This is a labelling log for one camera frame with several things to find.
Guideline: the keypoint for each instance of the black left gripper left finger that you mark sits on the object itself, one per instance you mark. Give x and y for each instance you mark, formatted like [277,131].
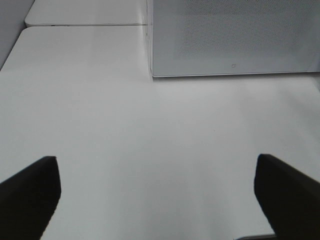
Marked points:
[28,200]

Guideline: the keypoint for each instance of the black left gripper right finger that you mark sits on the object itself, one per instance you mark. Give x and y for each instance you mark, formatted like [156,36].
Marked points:
[289,199]

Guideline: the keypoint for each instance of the white microwave door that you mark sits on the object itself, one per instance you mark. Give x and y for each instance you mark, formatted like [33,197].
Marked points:
[233,37]

